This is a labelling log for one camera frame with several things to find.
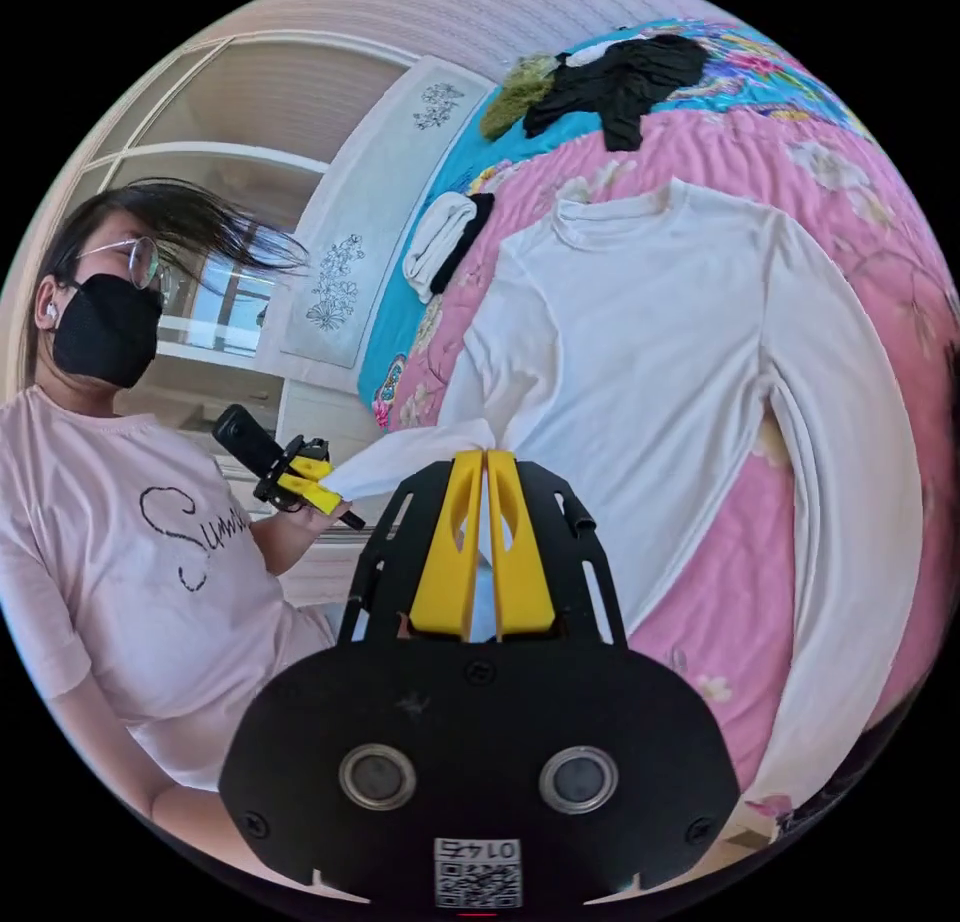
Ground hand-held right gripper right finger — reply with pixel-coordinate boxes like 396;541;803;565
486;450;559;641

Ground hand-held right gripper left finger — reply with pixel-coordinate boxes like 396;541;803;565
407;449;484;640

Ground white long sleeve shirt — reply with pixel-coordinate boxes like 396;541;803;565
329;177;926;811

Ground person's right forearm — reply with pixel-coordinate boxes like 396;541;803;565
146;775;260;883

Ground person's left hand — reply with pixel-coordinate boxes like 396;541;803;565
249;495;355;578

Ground person's body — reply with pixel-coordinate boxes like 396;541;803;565
0;177;339;818

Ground bed with pink floral quilt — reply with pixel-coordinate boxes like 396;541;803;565
356;18;960;841

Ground pile of folded clothes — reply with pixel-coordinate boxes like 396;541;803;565
401;190;497;305

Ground white headboard with flower print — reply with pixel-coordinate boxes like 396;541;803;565
277;54;498;373

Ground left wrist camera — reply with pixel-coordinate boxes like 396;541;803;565
211;406;291;482

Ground window with white frame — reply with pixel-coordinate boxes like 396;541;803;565
44;33;421;413

